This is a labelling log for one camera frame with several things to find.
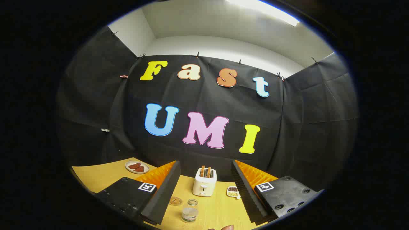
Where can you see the round wooden coaster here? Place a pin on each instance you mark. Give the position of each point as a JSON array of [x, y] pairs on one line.
[[175, 201]]

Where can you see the toast bread slice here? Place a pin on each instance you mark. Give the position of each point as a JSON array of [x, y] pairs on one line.
[[202, 171], [208, 172]]

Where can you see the small white plate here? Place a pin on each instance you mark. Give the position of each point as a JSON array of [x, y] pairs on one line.
[[129, 169]]

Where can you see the white divided dish with grains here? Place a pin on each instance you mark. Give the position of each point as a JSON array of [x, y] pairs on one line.
[[233, 191]]

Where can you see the clear plastic juice bottle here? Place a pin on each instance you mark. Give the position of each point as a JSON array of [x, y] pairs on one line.
[[189, 214]]

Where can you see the wooden table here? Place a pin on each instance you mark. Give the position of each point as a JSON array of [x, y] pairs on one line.
[[96, 175]]

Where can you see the brown food piece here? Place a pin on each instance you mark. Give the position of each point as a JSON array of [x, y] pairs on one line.
[[139, 169], [134, 165]]

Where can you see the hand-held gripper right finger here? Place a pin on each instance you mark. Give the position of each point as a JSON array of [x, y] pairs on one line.
[[244, 191]]

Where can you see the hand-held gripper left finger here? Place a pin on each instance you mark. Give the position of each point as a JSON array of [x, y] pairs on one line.
[[161, 195]]

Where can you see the white toaster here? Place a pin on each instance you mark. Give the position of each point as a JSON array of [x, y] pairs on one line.
[[204, 187]]

